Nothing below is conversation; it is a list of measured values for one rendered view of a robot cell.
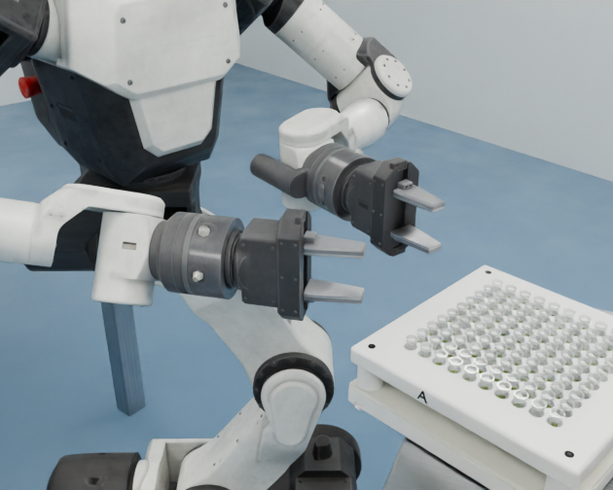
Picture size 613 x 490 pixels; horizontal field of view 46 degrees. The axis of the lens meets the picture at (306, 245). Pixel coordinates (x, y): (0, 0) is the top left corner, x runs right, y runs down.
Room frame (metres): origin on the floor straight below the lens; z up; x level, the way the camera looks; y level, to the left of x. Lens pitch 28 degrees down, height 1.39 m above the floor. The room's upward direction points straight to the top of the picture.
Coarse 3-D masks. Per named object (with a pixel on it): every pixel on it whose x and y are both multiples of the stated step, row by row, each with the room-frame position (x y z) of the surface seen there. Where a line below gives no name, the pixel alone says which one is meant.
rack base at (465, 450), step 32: (352, 384) 0.59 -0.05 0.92; (384, 384) 0.59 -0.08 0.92; (384, 416) 0.56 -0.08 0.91; (416, 416) 0.54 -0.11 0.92; (448, 448) 0.51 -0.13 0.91; (480, 448) 0.50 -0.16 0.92; (480, 480) 0.48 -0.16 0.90; (512, 480) 0.46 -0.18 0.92; (544, 480) 0.46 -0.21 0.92; (608, 480) 0.48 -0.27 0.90
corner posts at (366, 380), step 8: (360, 368) 0.59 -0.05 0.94; (360, 376) 0.59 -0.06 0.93; (368, 376) 0.58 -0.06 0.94; (376, 376) 0.58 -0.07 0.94; (360, 384) 0.59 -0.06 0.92; (368, 384) 0.58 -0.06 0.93; (376, 384) 0.58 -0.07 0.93; (552, 480) 0.44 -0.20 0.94; (544, 488) 0.45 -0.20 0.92; (552, 488) 0.44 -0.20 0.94; (560, 488) 0.43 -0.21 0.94; (568, 488) 0.43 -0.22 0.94; (576, 488) 0.43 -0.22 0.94
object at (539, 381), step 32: (480, 320) 0.64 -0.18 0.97; (512, 320) 0.64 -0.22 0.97; (544, 320) 0.64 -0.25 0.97; (448, 352) 0.58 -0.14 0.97; (480, 352) 0.58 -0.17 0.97; (512, 352) 0.58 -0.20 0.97; (544, 352) 0.57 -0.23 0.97; (576, 352) 0.58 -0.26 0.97; (512, 384) 0.53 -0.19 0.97; (544, 384) 0.53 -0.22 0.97
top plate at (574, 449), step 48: (480, 288) 0.71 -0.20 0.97; (528, 288) 0.71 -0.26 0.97; (384, 336) 0.61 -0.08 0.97; (576, 336) 0.61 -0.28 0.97; (432, 384) 0.54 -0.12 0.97; (576, 384) 0.54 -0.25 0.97; (480, 432) 0.49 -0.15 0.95; (528, 432) 0.47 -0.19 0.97; (576, 432) 0.47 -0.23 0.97; (576, 480) 0.42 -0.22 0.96
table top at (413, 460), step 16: (400, 448) 0.53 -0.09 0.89; (416, 448) 0.53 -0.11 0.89; (400, 464) 0.51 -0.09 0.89; (416, 464) 0.51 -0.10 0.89; (432, 464) 0.51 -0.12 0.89; (448, 464) 0.51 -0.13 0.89; (400, 480) 0.49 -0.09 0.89; (416, 480) 0.49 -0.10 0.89; (432, 480) 0.49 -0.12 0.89; (448, 480) 0.49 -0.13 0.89; (464, 480) 0.49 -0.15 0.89
